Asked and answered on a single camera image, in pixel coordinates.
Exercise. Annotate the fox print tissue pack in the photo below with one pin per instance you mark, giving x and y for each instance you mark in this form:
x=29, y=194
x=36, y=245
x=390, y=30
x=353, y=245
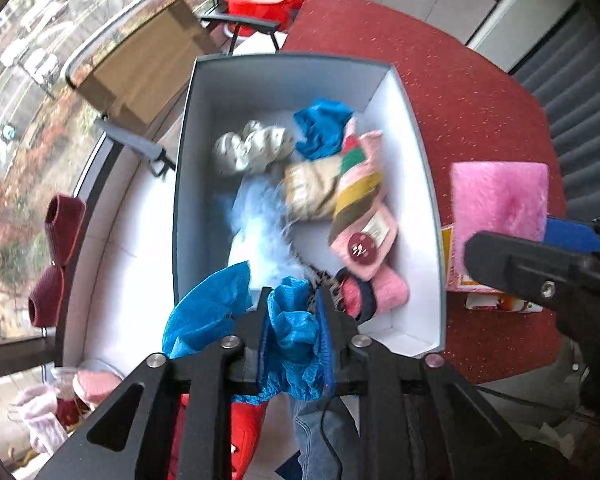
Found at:
x=500, y=303

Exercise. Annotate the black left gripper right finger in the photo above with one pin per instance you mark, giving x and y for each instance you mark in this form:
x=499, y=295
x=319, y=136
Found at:
x=340, y=366

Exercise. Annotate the leopard print cloth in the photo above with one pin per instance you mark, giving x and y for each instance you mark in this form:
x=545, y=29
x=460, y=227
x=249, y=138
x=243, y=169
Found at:
x=309, y=243

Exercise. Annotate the red yellow flat packet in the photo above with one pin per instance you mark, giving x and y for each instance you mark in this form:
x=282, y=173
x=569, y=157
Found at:
x=456, y=281

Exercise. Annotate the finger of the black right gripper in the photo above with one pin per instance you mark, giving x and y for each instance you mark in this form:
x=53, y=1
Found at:
x=561, y=273

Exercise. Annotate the red plastic bucket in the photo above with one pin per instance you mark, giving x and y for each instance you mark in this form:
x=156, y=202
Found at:
x=283, y=12

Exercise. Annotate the light blue fluffy cloth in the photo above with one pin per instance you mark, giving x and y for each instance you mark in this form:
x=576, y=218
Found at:
x=258, y=220

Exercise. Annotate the small blue fuzzy cloth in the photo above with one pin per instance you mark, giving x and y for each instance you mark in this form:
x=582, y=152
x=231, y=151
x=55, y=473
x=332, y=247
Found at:
x=322, y=126

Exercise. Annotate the maroon slippers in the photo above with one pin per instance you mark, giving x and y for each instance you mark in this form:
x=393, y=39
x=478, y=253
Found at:
x=63, y=222

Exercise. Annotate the tan folding chair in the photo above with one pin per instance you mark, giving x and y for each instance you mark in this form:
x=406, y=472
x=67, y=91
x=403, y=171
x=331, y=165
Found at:
x=136, y=66

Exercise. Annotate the blue mesh cloth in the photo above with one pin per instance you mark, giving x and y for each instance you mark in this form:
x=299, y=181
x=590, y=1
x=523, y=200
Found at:
x=293, y=355

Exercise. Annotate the person's jeans leg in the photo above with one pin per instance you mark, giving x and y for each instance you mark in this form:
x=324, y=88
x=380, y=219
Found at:
x=327, y=438

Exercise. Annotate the pink striped sock roll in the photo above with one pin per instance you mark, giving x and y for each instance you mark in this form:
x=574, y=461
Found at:
x=362, y=300

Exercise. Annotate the white dotted cloth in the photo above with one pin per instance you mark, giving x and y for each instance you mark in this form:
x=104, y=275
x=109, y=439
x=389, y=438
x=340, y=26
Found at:
x=252, y=149

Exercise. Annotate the pink foam sponge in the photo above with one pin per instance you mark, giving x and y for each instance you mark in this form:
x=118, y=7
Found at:
x=509, y=198

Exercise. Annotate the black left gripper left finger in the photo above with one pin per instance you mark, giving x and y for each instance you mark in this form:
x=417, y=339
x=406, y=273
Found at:
x=253, y=329

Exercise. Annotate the grey curtain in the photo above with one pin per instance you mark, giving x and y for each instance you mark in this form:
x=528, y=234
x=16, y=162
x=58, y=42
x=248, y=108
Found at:
x=563, y=73

